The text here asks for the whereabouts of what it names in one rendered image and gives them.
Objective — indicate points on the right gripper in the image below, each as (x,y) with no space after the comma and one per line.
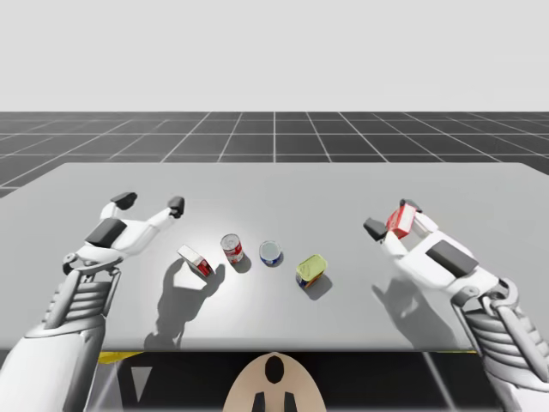
(442,262)

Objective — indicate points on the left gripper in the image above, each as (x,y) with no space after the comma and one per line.
(112,240)

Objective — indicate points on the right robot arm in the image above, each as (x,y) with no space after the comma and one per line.
(506,343)

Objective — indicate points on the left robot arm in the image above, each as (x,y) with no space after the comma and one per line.
(56,343)

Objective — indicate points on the red and white carton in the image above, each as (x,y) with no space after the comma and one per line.
(196,261)

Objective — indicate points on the red and white can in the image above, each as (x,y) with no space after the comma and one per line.
(232,248)

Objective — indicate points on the green and blue rectangular can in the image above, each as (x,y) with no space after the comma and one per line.
(311,271)

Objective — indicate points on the blue flat can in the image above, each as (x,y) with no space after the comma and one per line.
(270,253)

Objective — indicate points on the tan robot part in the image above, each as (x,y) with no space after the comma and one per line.
(274,386)

